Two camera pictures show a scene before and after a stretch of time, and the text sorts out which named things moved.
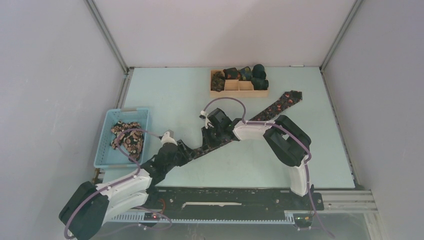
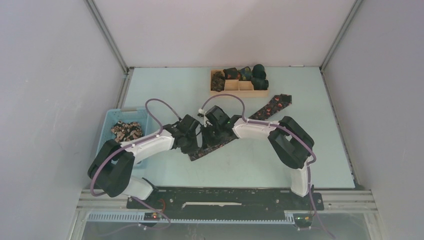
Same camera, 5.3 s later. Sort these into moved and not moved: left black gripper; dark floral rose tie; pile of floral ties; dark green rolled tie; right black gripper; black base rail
Moved: left black gripper; dark floral rose tie
Not moved: pile of floral ties; dark green rolled tie; black base rail; right black gripper
